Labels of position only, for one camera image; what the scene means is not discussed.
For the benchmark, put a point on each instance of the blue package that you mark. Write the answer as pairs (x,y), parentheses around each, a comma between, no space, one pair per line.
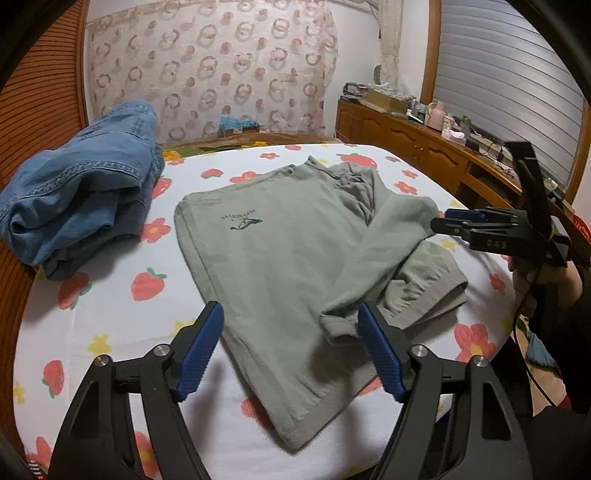
(238,124)

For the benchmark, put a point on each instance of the pink kettle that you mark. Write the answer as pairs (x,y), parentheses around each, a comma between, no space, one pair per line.
(435,115)

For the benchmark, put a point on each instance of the louvered wooden door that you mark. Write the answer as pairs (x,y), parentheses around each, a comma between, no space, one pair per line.
(46,69)

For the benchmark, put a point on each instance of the dark box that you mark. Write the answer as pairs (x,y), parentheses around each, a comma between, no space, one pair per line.
(353,92)

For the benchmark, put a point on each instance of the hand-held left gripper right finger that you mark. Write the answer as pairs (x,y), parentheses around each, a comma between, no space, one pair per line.
(383,350)

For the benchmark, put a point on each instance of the wooden cabinet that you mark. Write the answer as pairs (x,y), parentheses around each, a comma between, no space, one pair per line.
(406,138)

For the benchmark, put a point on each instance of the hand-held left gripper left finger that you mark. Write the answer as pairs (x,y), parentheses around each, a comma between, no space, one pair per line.
(201,350)

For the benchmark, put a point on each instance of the pink white container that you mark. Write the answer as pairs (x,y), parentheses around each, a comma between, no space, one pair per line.
(453,135)

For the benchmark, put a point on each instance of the person's right forearm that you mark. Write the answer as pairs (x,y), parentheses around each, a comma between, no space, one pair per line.
(565,332)

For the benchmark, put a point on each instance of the cardboard box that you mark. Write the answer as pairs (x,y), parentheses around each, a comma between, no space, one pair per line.
(385,101)

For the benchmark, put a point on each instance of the person's right hand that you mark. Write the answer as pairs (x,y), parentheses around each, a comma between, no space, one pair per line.
(521,286)

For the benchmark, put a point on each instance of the strawberry print bed sheet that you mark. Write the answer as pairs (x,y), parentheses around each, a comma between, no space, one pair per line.
(115,323)

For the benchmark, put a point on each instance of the beige lace curtain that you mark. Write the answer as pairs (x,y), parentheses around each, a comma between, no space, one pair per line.
(390,46)

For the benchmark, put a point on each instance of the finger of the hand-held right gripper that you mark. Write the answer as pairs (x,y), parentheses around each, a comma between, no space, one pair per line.
(459,214)
(450,226)

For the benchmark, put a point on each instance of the grey window blind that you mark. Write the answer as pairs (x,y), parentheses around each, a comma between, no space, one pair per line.
(498,60)

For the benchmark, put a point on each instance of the grey-green pants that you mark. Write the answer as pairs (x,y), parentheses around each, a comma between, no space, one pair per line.
(277,277)

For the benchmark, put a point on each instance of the blue denim clothing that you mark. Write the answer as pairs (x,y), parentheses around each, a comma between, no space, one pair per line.
(78,184)

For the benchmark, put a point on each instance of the circle pattern curtain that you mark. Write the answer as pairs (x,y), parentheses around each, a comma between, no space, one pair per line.
(207,69)

